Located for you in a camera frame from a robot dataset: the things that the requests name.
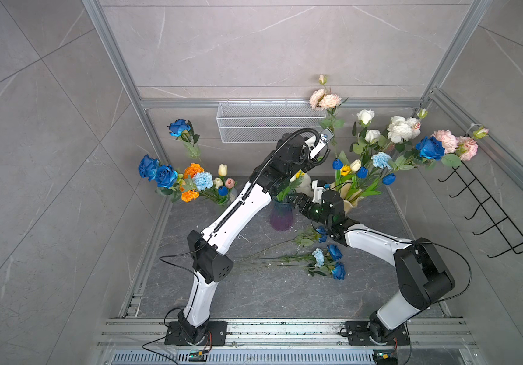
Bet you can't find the blue rose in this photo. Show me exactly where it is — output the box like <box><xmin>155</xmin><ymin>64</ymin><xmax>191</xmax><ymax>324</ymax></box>
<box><xmin>255</xmin><ymin>244</ymin><xmax>343</xmax><ymax>265</ymax></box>
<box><xmin>155</xmin><ymin>165</ymin><xmax>179</xmax><ymax>189</ymax></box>
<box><xmin>138</xmin><ymin>155</ymin><xmax>160</xmax><ymax>181</ymax></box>
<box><xmin>168</xmin><ymin>119</ymin><xmax>202</xmax><ymax>159</ymax></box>

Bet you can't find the blue purple ribbed vase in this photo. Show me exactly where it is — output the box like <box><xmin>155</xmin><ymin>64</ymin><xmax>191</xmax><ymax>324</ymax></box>
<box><xmin>269</xmin><ymin>201</ymin><xmax>293</xmax><ymax>232</ymax></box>

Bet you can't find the blue tulip right vase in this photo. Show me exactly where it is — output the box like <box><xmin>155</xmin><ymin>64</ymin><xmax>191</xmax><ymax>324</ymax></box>
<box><xmin>382</xmin><ymin>173</ymin><xmax>396</xmax><ymax>186</ymax></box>

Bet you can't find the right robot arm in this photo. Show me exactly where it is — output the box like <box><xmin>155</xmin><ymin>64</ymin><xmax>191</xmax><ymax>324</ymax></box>
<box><xmin>287</xmin><ymin>186</ymin><xmax>456</xmax><ymax>345</ymax></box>

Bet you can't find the clear glass vase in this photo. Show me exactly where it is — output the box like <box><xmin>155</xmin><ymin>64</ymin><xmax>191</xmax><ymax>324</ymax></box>
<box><xmin>220</xmin><ymin>199</ymin><xmax>242</xmax><ymax>220</ymax></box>

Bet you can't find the white wire wall basket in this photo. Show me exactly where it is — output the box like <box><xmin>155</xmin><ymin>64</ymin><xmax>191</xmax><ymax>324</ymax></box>
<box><xmin>217</xmin><ymin>101</ymin><xmax>326</xmax><ymax>144</ymax></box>

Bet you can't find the orange marigold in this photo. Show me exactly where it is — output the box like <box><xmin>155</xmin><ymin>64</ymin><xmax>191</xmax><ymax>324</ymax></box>
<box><xmin>181</xmin><ymin>190</ymin><xmax>200</xmax><ymax>202</ymax></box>
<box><xmin>183</xmin><ymin>163</ymin><xmax>205</xmax><ymax>179</ymax></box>

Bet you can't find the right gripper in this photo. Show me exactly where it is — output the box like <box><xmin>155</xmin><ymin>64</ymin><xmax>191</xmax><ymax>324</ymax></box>
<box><xmin>286</xmin><ymin>195</ymin><xmax>332</xmax><ymax>229</ymax></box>

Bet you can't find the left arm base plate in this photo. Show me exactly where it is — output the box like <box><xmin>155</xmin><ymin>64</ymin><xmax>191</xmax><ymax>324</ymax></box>
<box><xmin>164</xmin><ymin>321</ymin><xmax>228</xmax><ymax>347</ymax></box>

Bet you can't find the blue rose low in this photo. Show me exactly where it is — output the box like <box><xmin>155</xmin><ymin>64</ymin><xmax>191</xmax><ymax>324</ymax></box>
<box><xmin>248</xmin><ymin>262</ymin><xmax>346</xmax><ymax>281</ymax></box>

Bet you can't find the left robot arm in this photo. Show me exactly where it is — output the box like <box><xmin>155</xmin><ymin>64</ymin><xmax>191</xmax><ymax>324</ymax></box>
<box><xmin>173</xmin><ymin>128</ymin><xmax>334</xmax><ymax>345</ymax></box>

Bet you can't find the cream wavy glass vase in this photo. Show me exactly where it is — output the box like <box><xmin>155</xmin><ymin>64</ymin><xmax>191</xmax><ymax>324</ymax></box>
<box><xmin>339</xmin><ymin>181</ymin><xmax>363</xmax><ymax>214</ymax></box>

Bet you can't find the light blue carnation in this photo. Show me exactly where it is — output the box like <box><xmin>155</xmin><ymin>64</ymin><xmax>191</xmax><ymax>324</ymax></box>
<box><xmin>371</xmin><ymin>152</ymin><xmax>392</xmax><ymax>170</ymax></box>
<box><xmin>280</xmin><ymin>248</ymin><xmax>325</xmax><ymax>268</ymax></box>
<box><xmin>192</xmin><ymin>172</ymin><xmax>214</xmax><ymax>191</ymax></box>

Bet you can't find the blue tulip vase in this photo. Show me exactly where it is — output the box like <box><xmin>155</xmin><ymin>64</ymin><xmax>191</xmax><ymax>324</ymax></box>
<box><xmin>382</xmin><ymin>173</ymin><xmax>396</xmax><ymax>186</ymax></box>
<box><xmin>218</xmin><ymin>186</ymin><xmax>229</xmax><ymax>196</ymax></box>

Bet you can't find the pink tulip left vase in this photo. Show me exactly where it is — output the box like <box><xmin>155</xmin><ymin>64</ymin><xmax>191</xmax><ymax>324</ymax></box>
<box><xmin>225</xmin><ymin>178</ymin><xmax>236</xmax><ymax>189</ymax></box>

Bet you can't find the blue rose vase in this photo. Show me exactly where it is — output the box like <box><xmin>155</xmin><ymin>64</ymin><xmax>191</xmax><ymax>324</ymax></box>
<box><xmin>415</xmin><ymin>136</ymin><xmax>445</xmax><ymax>161</ymax></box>
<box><xmin>240</xmin><ymin>226</ymin><xmax>328</xmax><ymax>262</ymax></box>

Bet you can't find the peach carnation top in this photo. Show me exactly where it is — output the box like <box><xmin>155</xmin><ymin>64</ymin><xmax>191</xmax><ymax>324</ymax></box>
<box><xmin>309</xmin><ymin>88</ymin><xmax>342</xmax><ymax>110</ymax></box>

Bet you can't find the orange marigold lower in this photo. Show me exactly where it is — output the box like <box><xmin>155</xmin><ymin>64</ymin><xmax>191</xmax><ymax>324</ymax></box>
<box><xmin>181</xmin><ymin>190</ymin><xmax>200</xmax><ymax>202</ymax></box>

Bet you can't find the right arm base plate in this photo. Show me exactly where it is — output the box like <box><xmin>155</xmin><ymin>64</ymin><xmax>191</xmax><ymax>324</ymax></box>
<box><xmin>342</xmin><ymin>319</ymin><xmax>411</xmax><ymax>346</ymax></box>

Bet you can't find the black wire hook rack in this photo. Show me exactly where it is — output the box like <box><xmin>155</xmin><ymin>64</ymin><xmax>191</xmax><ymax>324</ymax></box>
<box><xmin>438</xmin><ymin>162</ymin><xmax>523</xmax><ymax>259</ymax></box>

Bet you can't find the white rose cluster right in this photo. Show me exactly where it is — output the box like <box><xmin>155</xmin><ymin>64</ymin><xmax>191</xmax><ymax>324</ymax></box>
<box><xmin>387</xmin><ymin>116</ymin><xmax>421</xmax><ymax>144</ymax></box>

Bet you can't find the blue tulip left vase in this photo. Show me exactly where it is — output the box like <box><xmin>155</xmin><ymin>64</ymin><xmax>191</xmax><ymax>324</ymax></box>
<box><xmin>218</xmin><ymin>186</ymin><xmax>229</xmax><ymax>196</ymax></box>

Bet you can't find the orange marigold upper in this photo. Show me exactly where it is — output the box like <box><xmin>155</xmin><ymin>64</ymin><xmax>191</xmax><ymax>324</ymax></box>
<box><xmin>183</xmin><ymin>163</ymin><xmax>205</xmax><ymax>179</ymax></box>

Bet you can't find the pink carnation pair right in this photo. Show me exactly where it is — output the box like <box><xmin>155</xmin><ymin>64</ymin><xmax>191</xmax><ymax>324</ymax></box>
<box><xmin>432</xmin><ymin>130</ymin><xmax>479</xmax><ymax>161</ymax></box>

